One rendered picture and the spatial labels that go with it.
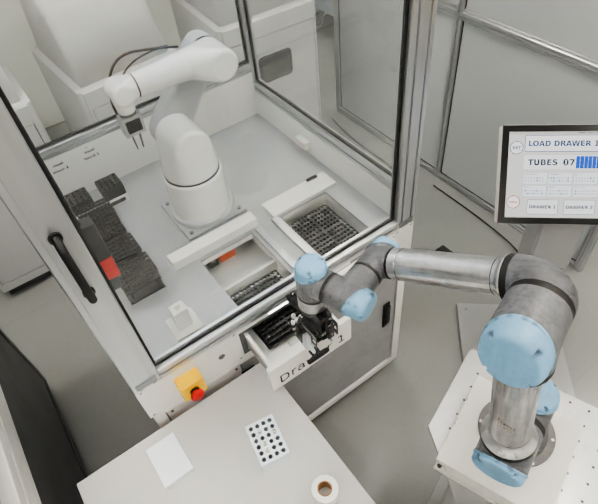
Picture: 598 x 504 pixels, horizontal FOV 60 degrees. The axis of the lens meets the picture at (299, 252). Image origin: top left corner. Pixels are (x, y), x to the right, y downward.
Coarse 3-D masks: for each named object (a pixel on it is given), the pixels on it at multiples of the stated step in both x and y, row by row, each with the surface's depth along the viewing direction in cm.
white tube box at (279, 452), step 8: (272, 416) 148; (256, 424) 147; (264, 424) 149; (272, 424) 147; (248, 432) 145; (256, 432) 145; (264, 432) 145; (272, 432) 145; (280, 432) 144; (256, 440) 145; (272, 440) 144; (280, 440) 143; (256, 448) 142; (264, 448) 142; (272, 448) 143; (280, 448) 141; (264, 456) 140; (272, 456) 142; (280, 456) 140; (288, 456) 142; (264, 464) 139; (272, 464) 141
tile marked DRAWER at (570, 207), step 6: (564, 204) 164; (570, 204) 164; (576, 204) 164; (582, 204) 164; (588, 204) 163; (594, 204) 163; (564, 210) 165; (570, 210) 164; (576, 210) 164; (582, 210) 164; (588, 210) 164; (594, 210) 163
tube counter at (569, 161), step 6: (564, 156) 162; (570, 156) 162; (576, 156) 162; (582, 156) 162; (588, 156) 161; (594, 156) 161; (564, 162) 163; (570, 162) 162; (576, 162) 162; (582, 162) 162; (588, 162) 162; (594, 162) 161; (564, 168) 163; (570, 168) 163; (576, 168) 162; (582, 168) 162; (588, 168) 162; (594, 168) 162
